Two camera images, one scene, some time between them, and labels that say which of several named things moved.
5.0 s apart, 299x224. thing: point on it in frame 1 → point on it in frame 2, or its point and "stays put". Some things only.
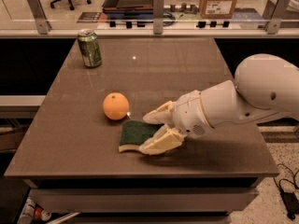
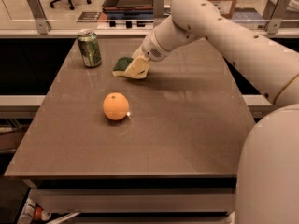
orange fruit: (116, 105) stays put
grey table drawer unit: (145, 200) stays put
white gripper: (189, 116) → (149, 49)
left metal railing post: (43, 24) stays put
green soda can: (90, 48) stays put
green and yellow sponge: (134, 133) → (120, 69)
